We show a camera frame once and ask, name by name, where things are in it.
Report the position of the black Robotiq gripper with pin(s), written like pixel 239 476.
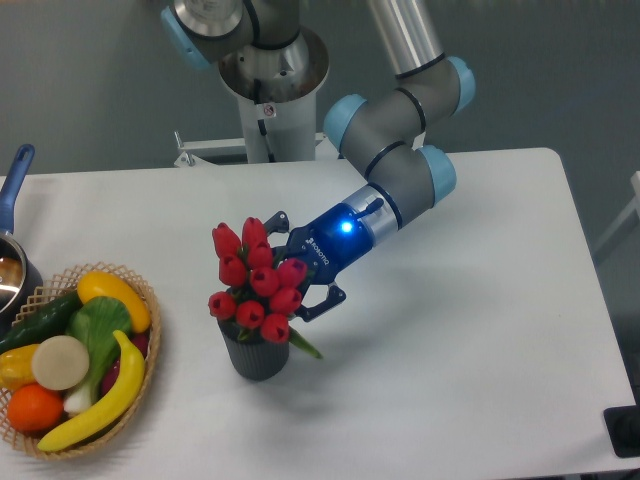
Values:
pixel 327 245

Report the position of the red tulip bouquet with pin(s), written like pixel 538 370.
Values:
pixel 263 288

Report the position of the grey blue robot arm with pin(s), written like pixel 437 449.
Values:
pixel 274 67

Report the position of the dark grey ribbed vase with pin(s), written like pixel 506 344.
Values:
pixel 260 357

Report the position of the dark red vegetable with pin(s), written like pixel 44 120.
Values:
pixel 141 341

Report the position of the yellow banana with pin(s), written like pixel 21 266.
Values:
pixel 109 408

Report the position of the yellow squash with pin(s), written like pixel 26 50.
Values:
pixel 99 283

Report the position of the green bok choy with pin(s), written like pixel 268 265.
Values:
pixel 93 325

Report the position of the woven wicker basket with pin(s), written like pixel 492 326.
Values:
pixel 57 286

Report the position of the green cucumber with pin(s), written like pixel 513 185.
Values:
pixel 49 320

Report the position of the beige round disc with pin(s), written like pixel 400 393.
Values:
pixel 60 363

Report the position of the yellow bell pepper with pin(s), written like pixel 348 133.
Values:
pixel 16 369

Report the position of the orange fruit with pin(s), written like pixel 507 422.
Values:
pixel 33 408

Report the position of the black device at edge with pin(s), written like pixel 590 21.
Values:
pixel 623 429

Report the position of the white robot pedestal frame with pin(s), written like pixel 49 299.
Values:
pixel 271 133

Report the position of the blue handled saucepan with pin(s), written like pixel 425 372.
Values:
pixel 19 277

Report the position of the white frame at right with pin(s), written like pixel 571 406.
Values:
pixel 620 227

